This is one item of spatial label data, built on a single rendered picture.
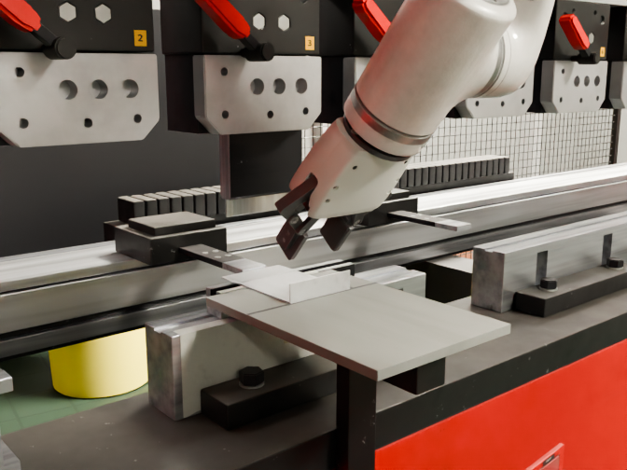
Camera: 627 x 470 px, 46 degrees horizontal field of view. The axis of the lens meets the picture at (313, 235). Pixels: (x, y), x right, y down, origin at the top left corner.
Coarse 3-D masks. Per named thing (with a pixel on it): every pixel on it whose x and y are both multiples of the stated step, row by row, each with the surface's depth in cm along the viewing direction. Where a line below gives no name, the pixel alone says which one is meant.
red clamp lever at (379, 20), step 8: (360, 0) 80; (368, 0) 80; (360, 8) 80; (368, 8) 80; (376, 8) 81; (360, 16) 81; (368, 16) 80; (376, 16) 81; (384, 16) 82; (368, 24) 82; (376, 24) 81; (384, 24) 82; (376, 32) 82; (384, 32) 82
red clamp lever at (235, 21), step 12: (204, 0) 68; (216, 0) 68; (216, 12) 68; (228, 12) 69; (228, 24) 69; (240, 24) 70; (240, 36) 71; (252, 36) 72; (252, 48) 72; (264, 48) 72; (252, 60) 73; (264, 60) 72
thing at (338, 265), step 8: (320, 264) 94; (328, 264) 94; (336, 264) 95; (344, 264) 94; (352, 264) 94; (352, 272) 94; (208, 288) 84; (216, 288) 84; (224, 288) 84; (208, 296) 84; (208, 312) 84; (216, 312) 83
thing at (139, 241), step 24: (144, 216) 106; (168, 216) 106; (192, 216) 106; (120, 240) 104; (144, 240) 99; (168, 240) 99; (192, 240) 102; (216, 240) 104; (216, 264) 94; (240, 264) 92
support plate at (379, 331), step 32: (384, 288) 83; (256, 320) 73; (288, 320) 73; (320, 320) 73; (352, 320) 73; (384, 320) 73; (416, 320) 73; (448, 320) 73; (480, 320) 73; (320, 352) 66; (352, 352) 64; (384, 352) 64; (416, 352) 64; (448, 352) 66
